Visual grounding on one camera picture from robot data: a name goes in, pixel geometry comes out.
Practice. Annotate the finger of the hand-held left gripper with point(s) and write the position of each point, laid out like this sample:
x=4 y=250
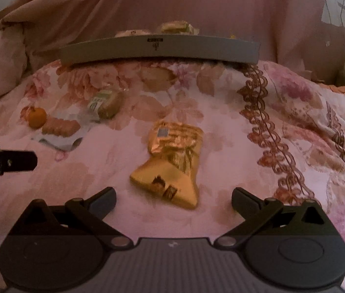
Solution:
x=19 y=161

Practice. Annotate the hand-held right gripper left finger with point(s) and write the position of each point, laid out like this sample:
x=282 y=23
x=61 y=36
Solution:
x=103 y=202

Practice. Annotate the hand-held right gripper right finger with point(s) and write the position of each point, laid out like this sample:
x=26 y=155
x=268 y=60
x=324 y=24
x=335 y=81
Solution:
x=242 y=203

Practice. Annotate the small orange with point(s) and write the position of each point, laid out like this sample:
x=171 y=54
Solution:
x=37 y=117

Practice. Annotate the clear biscuit packet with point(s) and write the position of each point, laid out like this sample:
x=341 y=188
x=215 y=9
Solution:
x=59 y=128

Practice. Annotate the gold snack packet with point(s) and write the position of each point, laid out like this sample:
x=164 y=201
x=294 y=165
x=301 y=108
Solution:
x=166 y=158

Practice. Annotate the green label bun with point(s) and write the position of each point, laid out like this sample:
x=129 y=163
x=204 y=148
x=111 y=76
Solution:
x=106 y=103

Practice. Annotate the grey shallow cardboard box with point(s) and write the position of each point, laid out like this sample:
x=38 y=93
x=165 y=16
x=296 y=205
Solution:
x=190 y=48

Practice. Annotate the floral blanket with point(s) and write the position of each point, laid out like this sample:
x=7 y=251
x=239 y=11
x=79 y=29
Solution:
x=221 y=113

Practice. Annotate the round label wrapped cake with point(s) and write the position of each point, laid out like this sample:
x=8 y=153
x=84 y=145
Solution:
x=132 y=33

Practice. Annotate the wrapped burger bun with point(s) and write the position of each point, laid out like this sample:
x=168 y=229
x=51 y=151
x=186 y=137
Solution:
x=174 y=27

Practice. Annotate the pink curtain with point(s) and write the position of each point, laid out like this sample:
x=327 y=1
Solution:
x=190 y=6

